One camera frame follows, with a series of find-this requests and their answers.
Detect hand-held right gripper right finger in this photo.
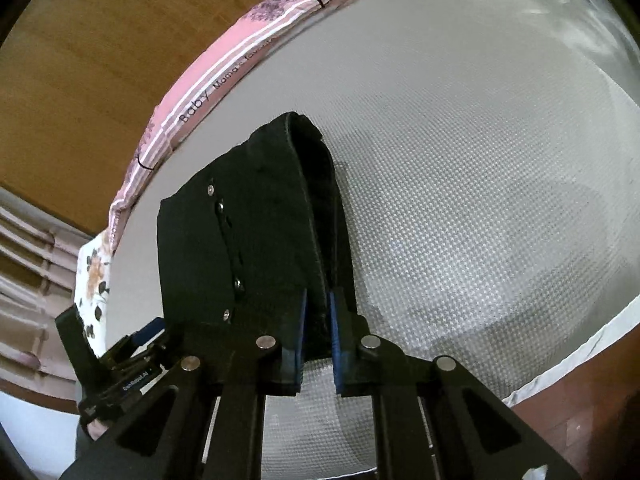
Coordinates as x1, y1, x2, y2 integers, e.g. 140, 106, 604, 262
327, 287, 583, 480

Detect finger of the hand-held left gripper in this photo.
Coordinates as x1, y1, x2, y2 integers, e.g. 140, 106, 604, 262
102, 316, 169, 361

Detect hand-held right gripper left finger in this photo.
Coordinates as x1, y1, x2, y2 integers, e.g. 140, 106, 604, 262
60, 289, 307, 480

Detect black pants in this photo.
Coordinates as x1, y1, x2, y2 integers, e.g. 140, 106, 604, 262
156, 111, 369, 361

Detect person's left hand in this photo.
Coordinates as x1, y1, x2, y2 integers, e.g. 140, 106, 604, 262
82, 417, 112, 440

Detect white floral cloth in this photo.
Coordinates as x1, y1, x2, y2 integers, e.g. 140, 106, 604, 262
73, 230, 119, 357

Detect grey textured bed mat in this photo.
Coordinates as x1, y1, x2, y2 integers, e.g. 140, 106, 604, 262
102, 0, 640, 480

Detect pink striped blanket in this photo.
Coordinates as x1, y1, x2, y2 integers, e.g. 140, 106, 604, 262
108, 0, 359, 254

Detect brown wooden panel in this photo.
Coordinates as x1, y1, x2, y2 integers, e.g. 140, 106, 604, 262
0, 0, 432, 237

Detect carved pale wooden frame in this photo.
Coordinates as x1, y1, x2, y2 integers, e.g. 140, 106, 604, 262
0, 187, 97, 404

